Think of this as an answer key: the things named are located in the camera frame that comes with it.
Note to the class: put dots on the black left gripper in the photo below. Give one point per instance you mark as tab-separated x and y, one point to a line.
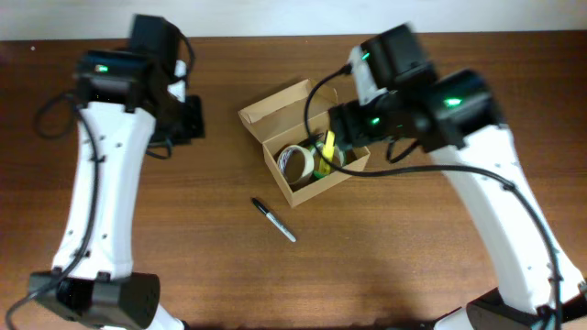
191	117

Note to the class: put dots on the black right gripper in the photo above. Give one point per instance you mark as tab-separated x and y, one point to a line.
339	126

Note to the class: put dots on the yellow highlighter marker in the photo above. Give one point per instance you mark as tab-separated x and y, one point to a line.
327	152

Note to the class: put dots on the green tape roll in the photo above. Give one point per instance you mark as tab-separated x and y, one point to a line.
339	159

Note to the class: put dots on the cardboard box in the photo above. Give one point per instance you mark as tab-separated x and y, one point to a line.
277	122

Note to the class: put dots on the white masking tape roll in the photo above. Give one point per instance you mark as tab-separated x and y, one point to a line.
296	164

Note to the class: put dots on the black sharpie marker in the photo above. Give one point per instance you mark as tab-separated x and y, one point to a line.
273	219

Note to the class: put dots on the black ballpoint pen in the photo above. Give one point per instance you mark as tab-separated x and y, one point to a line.
314	138

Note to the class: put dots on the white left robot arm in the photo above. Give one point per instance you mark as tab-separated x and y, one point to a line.
127	104

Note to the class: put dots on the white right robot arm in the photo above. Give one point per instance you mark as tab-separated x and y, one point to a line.
458	123

